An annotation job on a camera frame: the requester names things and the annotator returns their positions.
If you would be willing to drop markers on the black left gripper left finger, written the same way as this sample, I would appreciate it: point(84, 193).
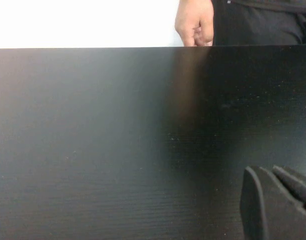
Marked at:
point(267, 212)

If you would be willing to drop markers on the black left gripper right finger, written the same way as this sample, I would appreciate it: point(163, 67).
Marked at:
point(295, 185)

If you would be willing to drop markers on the person in black clothing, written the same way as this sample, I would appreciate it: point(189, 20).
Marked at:
point(257, 27)

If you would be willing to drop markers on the person's right hand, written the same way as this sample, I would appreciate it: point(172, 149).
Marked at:
point(192, 20)

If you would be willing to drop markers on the black printed t-shirt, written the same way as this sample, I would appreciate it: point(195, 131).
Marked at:
point(287, 3)

